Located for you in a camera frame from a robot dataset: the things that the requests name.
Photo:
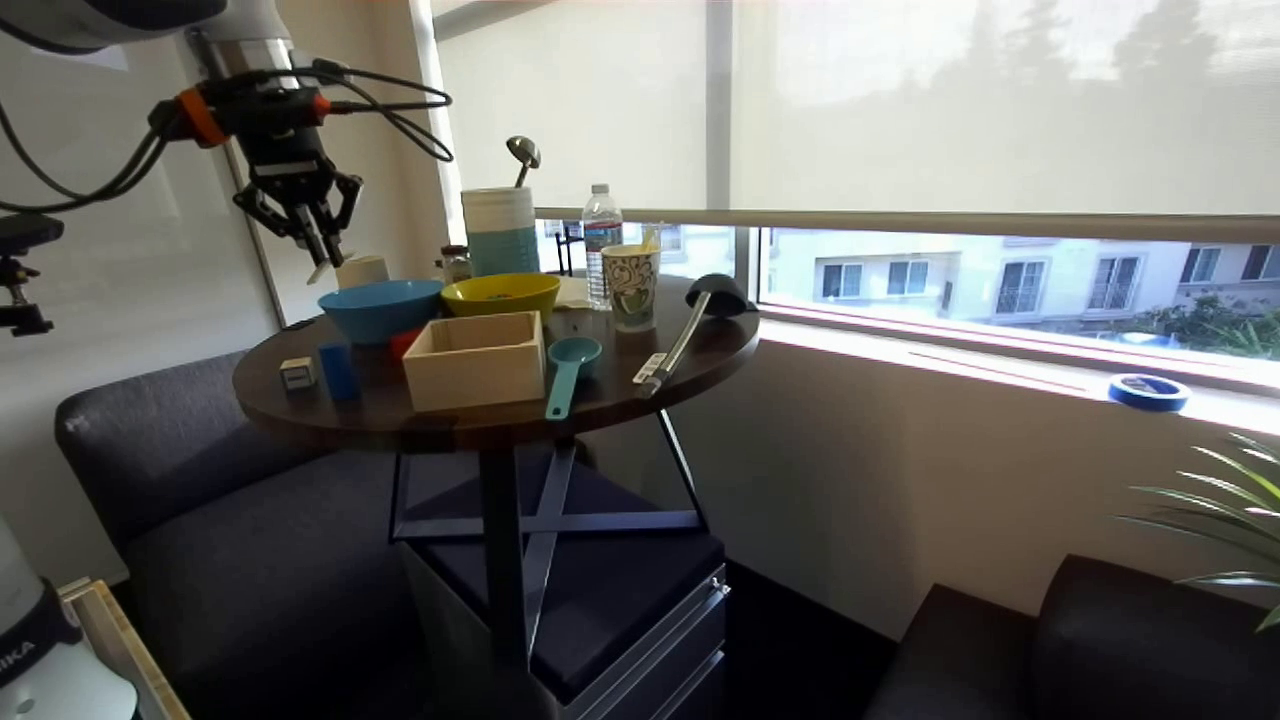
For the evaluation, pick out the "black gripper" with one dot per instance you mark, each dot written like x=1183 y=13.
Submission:
x=295 y=167

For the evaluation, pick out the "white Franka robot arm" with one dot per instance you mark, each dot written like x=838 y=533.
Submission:
x=132 y=17

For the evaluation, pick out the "blue bowl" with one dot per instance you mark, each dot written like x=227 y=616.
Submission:
x=381 y=308

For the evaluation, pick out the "yellow bowl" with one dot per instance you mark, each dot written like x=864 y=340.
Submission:
x=500 y=293

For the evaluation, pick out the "metal spoon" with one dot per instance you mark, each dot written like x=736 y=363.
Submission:
x=520 y=154

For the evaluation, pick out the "light wooden open box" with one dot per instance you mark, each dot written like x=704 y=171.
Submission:
x=475 y=364

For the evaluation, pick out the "teal measuring scoop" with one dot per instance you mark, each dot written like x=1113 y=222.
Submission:
x=569 y=373

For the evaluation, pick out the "cream pitcher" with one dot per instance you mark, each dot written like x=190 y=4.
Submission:
x=363 y=272

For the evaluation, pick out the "red rectangular block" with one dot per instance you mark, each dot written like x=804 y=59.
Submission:
x=400 y=347

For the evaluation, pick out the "white printed cube block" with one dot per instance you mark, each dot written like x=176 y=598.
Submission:
x=297 y=373

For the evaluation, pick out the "blue cylinder block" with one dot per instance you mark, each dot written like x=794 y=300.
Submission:
x=338 y=378

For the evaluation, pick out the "white teal striped canister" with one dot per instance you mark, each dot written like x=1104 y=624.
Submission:
x=500 y=232

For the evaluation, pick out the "clear plastic water bottle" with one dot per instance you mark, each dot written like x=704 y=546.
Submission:
x=603 y=224

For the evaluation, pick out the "white roller blind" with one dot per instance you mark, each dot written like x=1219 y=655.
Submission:
x=585 y=104
x=1000 y=104

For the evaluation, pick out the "patterned paper cup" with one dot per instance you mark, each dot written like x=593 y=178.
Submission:
x=629 y=284

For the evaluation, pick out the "grey fabric sofa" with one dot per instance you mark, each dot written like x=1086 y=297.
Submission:
x=227 y=533

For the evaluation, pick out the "round dark wooden table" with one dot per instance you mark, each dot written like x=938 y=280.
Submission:
x=627 y=385

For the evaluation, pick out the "dark drawer cabinet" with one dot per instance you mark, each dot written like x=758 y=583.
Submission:
x=627 y=584

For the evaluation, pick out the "white grey device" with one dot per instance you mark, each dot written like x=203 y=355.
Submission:
x=42 y=655

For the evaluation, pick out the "black leather seat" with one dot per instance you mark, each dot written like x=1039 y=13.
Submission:
x=1104 y=655

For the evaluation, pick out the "green potted plant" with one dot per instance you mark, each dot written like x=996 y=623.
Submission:
x=1225 y=520

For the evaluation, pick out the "black orange wrist camera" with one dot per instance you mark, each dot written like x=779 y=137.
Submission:
x=264 y=104

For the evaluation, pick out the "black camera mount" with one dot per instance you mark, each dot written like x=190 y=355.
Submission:
x=27 y=266

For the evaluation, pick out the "light wooden frame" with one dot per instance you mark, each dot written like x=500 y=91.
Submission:
x=127 y=645

